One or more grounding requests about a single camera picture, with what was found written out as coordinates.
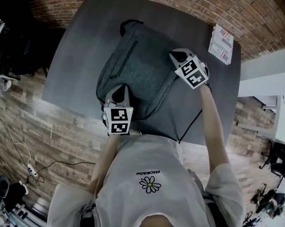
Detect white power strip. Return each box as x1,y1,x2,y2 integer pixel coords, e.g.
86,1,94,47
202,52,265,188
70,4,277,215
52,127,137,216
26,164,38,177

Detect white printed flat box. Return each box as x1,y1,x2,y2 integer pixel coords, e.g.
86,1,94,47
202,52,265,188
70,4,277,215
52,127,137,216
207,24,235,66

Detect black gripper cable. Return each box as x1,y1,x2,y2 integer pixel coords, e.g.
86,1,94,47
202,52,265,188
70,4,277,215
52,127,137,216
178,107,204,144

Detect person's right forearm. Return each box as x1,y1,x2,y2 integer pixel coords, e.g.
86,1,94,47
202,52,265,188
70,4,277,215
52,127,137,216
200,84,230,175

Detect person's left forearm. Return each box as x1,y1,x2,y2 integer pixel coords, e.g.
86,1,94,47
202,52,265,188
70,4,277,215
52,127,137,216
87,133,121,198

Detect white flower print t-shirt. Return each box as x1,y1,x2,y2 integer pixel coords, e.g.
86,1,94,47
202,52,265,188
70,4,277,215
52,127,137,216
47,133,247,227

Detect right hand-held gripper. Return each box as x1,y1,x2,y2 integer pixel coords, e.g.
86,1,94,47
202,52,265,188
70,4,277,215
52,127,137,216
169,48,210,90

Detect dark grey fabric backpack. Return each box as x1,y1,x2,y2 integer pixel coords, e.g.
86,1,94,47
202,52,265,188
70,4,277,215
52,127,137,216
95,19,178,121

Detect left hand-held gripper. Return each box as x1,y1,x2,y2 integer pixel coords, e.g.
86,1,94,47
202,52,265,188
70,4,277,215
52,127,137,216
101,84,134,137

